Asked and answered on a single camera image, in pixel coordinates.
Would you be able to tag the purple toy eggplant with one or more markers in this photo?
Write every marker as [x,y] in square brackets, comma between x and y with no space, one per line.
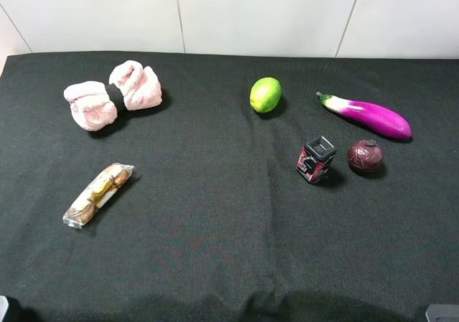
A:
[379,119]

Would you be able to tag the green lime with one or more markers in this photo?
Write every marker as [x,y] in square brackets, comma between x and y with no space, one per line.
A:
[265,95]

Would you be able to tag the black table cloth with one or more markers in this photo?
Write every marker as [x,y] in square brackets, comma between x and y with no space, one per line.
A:
[215,222]

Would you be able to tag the black red tin box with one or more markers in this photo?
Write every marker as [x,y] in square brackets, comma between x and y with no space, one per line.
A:
[315,159]

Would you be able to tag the dark red passion fruit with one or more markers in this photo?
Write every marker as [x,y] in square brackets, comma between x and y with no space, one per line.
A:
[365,156]

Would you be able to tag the wrapped snack bar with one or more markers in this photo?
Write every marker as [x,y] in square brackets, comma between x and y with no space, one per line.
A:
[96,194]

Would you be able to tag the pink rolled towel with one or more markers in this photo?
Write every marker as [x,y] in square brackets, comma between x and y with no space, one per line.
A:
[131,86]

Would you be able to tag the grey device bottom right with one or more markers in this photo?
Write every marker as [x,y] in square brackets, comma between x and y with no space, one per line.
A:
[442,313]

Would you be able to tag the grey device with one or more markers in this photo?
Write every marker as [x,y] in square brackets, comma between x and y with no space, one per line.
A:
[442,313]
[10,309]

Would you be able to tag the grey device bottom left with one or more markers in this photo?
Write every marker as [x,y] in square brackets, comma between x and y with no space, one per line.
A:
[10,309]

